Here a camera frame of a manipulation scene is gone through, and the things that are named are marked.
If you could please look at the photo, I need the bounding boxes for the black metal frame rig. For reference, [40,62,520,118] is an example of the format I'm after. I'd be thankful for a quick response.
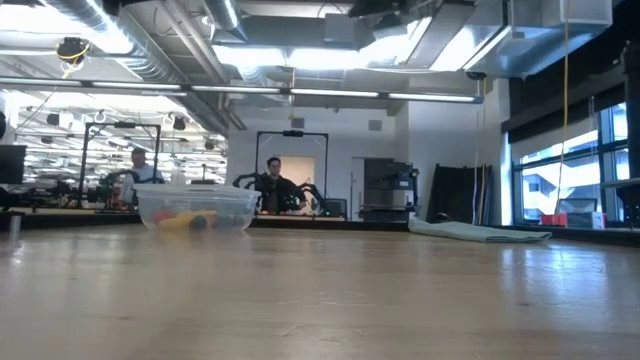
[77,122,162,209]
[254,130,330,216]

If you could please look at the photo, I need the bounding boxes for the clear plastic tupperware container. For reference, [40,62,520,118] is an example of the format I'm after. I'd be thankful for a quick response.
[132,183,261,232]

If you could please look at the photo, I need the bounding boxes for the yellow toy banana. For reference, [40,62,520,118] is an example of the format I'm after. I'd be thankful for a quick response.
[158,212,217,231]

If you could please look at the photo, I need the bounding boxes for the person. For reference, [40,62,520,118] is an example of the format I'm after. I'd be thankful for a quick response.
[119,147,165,186]
[254,156,307,215]

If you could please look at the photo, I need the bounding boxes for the yellow hanging cable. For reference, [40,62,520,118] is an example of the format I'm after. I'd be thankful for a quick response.
[553,0,571,216]

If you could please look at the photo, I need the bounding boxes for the teal folded cloth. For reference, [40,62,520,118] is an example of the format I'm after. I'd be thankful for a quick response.
[407,217,553,244]

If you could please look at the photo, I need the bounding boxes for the grey white box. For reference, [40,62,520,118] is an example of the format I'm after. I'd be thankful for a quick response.
[567,210,606,229]

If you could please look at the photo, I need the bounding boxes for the black stand pole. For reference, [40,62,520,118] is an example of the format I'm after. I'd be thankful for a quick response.
[621,42,640,229]

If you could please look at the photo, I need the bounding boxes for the large window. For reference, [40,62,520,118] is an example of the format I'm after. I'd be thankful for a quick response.
[510,102,630,226]

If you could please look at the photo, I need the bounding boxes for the long ceiling light bar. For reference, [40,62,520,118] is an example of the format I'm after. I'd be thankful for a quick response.
[0,74,485,105]

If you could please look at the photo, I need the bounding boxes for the red box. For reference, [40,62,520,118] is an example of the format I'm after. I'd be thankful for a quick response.
[538,212,569,227]

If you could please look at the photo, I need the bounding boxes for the black monitor screen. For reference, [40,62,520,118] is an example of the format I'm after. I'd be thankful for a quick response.
[0,144,27,185]

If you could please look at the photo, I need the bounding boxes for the shiny silver round duct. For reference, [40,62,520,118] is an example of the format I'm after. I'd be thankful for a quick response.
[202,0,250,44]

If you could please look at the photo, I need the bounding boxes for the black background robot arms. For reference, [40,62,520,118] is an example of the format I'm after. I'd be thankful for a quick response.
[27,169,139,209]

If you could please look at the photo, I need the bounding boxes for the short grey post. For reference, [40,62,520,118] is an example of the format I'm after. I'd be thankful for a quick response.
[8,211,24,241]

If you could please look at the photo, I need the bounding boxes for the black yellow cable reel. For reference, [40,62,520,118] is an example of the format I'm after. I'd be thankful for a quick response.
[54,36,92,66]

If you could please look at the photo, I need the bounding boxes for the black curtain panel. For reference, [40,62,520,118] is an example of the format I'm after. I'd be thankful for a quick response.
[427,163,495,226]

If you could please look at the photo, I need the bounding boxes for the white door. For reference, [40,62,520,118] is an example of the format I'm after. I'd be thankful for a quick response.
[276,155,317,215]

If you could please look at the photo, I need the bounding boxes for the grey ceiling box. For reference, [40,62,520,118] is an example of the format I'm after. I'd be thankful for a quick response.
[323,12,358,45]

